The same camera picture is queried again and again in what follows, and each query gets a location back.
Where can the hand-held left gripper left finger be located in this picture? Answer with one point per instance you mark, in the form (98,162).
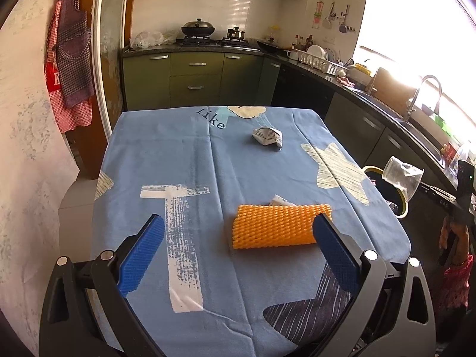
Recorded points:
(143,256)

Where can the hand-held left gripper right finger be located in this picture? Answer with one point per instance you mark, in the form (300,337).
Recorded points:
(334,256)

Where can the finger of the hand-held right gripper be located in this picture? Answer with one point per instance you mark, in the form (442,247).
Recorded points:
(442,197)

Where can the clear plastic cup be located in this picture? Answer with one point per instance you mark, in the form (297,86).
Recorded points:
(403,178)

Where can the yellow-rimmed black trash bin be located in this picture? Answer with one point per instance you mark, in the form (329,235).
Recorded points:
(390,198)

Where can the orange foam fruit net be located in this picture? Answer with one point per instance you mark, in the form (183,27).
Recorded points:
(279,227)

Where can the person's right forearm pink sleeve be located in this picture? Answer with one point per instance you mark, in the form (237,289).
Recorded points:
(453,286)

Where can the person's right hand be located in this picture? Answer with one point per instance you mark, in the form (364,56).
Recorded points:
(464,243)

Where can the red box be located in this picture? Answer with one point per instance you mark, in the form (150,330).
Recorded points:
(448,151)

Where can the clear bottle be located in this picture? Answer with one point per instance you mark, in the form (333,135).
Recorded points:
(459,154)

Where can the green sponge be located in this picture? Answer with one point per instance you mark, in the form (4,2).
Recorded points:
(440,122)

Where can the steel kitchen sink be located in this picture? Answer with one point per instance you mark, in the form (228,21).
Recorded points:
(412,126)

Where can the small white wrapper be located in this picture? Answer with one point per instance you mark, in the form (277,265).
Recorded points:
(280,201)

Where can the steel kitchen faucet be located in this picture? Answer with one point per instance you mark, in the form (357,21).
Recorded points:
(414,95)

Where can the blue printed tablecloth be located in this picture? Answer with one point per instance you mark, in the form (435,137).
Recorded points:
(260,171)

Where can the dark base cabinet run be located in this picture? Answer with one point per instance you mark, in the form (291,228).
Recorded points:
(353,119)

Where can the wooden cutting board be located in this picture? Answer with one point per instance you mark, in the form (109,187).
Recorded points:
(392,89)

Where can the crumpled white paper carton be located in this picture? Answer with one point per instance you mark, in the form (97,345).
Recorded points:
(267,137)

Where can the pink cloth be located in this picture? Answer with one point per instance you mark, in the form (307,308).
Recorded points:
(346,81)

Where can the yellow cloth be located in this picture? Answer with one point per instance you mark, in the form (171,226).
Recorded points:
(363,68)

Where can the white dish rack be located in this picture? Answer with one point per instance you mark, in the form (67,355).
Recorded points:
(321,66)

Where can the green base cabinet with drawers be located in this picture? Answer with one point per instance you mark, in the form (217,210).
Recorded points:
(197,81)

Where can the stack of white plates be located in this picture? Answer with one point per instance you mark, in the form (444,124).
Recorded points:
(316,52)

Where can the sliding glass door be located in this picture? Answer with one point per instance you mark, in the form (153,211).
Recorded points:
(109,63)

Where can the hanging grey scoop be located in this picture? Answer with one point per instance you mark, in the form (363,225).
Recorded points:
(344,26)

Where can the red checked apron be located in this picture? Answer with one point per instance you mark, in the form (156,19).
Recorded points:
(52,78)

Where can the white mug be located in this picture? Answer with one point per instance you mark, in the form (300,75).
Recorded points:
(293,55)

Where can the group of condiment bottles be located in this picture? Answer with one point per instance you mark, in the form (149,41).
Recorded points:
(303,42)

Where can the hanging white ladle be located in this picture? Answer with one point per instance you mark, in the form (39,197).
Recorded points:
(328,20)

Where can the purple checked apron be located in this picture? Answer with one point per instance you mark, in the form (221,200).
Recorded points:
(74,52)

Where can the white plastic bag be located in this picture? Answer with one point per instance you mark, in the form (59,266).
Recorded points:
(148,39)

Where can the hanging green red utensil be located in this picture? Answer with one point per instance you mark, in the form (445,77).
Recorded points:
(318,15)

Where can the black frying pan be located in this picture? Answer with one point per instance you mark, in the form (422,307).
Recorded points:
(268,45)

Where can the black gas stove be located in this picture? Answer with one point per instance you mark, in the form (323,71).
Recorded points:
(214,41)

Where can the black wok with lid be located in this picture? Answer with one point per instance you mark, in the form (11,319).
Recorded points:
(198,28)

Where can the steel pot with lid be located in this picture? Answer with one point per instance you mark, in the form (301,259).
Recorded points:
(236,33)

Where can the white wall socket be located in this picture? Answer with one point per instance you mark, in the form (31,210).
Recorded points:
(329,39)

